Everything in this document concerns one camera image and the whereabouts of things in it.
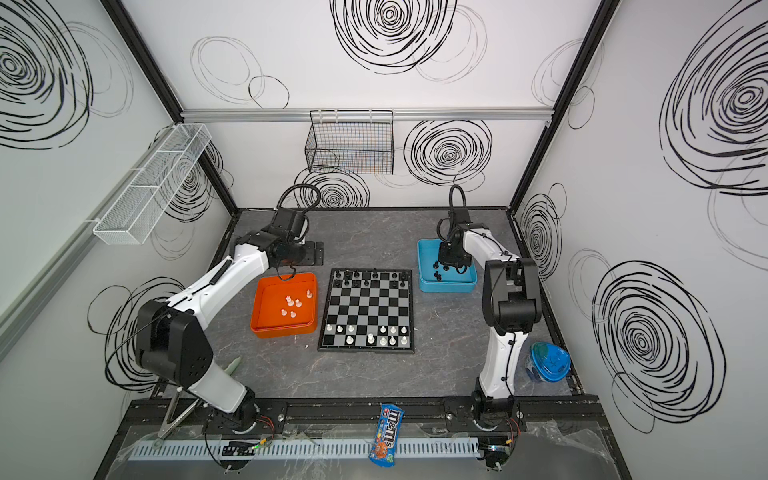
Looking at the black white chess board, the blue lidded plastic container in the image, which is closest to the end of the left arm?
the black white chess board

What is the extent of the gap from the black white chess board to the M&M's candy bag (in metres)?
0.15

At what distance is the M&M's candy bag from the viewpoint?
27.2 inches

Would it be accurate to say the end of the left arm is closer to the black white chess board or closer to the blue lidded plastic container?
the black white chess board

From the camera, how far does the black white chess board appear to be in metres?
0.86
